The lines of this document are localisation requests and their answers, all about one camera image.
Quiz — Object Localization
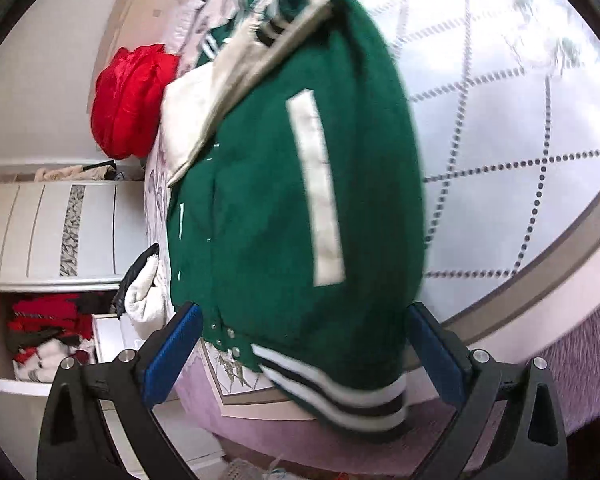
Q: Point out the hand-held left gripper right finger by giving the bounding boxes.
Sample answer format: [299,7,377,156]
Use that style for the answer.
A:
[407,301,568,480]

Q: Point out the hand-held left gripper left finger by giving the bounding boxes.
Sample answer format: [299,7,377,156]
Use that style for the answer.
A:
[36,301,204,480]

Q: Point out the green varsity jacket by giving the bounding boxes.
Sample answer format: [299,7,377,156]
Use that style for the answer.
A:
[160,0,428,443]

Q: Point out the pile of red clothes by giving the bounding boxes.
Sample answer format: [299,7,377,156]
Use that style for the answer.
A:
[0,292,118,383]

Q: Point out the black and white garment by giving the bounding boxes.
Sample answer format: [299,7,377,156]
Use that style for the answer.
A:
[112,243,173,341]

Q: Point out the white quilted mat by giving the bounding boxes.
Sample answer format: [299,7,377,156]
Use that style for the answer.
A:
[200,0,600,421]

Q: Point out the white wardrobe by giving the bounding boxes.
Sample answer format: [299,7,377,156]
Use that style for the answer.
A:
[0,165,148,291]

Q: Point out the cream hanging cloth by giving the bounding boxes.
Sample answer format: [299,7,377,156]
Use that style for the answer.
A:
[34,164,106,184]

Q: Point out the red duvet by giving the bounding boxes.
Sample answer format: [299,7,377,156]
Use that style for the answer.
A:
[91,44,181,160]

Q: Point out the beige bed headboard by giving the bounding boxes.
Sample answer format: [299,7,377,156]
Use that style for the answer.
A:
[100,0,231,91]

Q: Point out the white pillow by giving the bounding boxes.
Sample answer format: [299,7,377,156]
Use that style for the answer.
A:
[165,0,218,56]

